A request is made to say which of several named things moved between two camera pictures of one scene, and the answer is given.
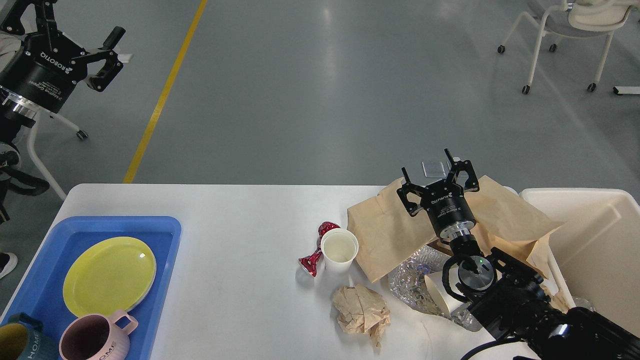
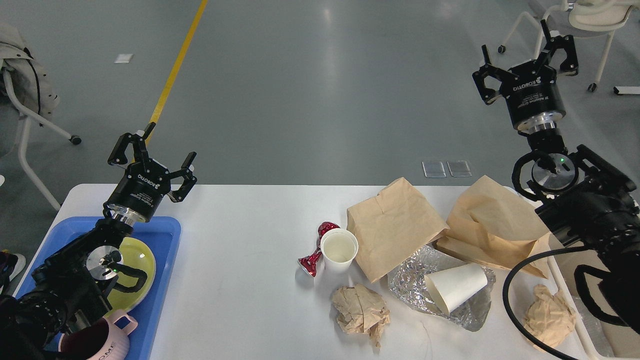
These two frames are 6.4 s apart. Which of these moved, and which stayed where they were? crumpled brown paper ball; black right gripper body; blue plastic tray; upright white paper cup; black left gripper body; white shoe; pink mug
Moved: white shoe; black right gripper body; black left gripper body
Stayed: pink mug; crumpled brown paper ball; upright white paper cup; blue plastic tray
